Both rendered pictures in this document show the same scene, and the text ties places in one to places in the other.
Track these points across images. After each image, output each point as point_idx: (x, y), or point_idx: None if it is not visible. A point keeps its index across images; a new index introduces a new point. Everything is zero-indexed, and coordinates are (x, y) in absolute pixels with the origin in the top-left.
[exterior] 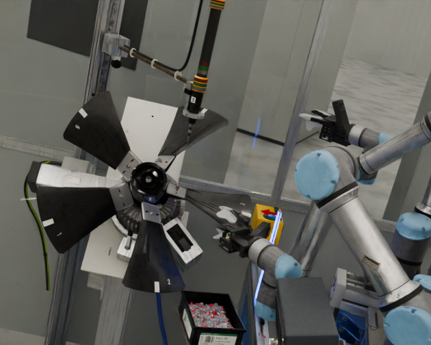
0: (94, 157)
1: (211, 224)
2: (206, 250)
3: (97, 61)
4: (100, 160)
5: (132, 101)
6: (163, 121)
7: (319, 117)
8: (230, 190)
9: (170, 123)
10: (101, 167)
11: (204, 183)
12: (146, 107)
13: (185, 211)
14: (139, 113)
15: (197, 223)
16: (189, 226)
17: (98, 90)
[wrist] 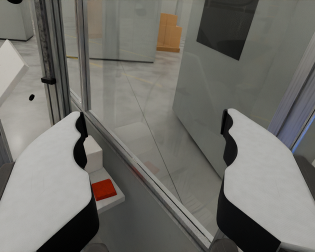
0: (60, 110)
1: (147, 221)
2: (145, 242)
3: (32, 4)
4: (87, 114)
5: (4, 45)
6: None
7: (67, 205)
8: (161, 199)
9: None
10: (88, 120)
11: (140, 174)
12: (4, 53)
13: (121, 194)
14: None
15: (138, 210)
16: (133, 208)
17: (41, 40)
